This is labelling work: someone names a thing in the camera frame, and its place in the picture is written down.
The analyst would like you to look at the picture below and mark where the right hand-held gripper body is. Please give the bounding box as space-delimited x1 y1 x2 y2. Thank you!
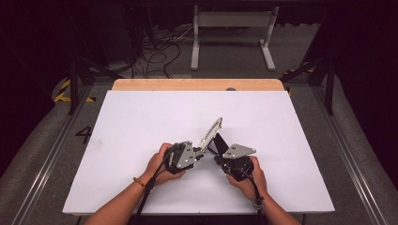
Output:
215 143 257 183

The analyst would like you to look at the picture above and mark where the orange bracelet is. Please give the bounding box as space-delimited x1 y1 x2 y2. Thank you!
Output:
132 176 146 189

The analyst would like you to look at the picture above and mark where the person's right hand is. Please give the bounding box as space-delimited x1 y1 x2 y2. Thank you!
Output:
226 155 268 202

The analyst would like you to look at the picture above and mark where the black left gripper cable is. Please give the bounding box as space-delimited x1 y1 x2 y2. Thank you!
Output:
130 146 176 225

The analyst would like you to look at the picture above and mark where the yellow black floor tape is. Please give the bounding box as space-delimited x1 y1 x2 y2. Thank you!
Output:
54 79 97 104

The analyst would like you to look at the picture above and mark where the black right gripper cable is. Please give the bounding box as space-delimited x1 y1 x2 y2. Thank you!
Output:
238 168 266 225

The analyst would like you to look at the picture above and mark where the bundle of floor cables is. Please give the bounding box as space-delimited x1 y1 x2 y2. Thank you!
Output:
132 25 196 80

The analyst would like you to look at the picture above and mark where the wooden table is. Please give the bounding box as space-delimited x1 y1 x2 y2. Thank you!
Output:
112 78 285 92

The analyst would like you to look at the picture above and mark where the black metal stand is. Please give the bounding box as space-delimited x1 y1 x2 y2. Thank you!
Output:
279 54 336 116
66 54 124 115

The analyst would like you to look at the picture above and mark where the person's left hand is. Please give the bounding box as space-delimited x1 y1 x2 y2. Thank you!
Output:
145 142 186 187

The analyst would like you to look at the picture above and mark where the aluminium floor rail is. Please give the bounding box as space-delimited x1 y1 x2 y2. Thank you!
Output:
10 83 95 225
309 83 392 225

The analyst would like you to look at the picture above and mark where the silver oval case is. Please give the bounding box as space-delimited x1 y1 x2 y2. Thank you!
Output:
198 116 224 155

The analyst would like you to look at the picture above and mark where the dark computer tower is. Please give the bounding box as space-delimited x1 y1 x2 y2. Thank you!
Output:
90 4 140 65

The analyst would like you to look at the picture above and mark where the white board sheet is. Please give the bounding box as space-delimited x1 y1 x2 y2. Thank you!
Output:
62 90 336 216

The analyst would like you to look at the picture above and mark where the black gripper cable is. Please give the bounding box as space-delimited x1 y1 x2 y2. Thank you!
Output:
130 146 176 225
238 168 266 225

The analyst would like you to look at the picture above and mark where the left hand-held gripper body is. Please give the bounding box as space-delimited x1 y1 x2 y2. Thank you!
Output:
163 141 199 175

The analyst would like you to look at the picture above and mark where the white metal stand frame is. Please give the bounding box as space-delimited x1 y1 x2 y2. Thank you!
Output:
190 5 280 72

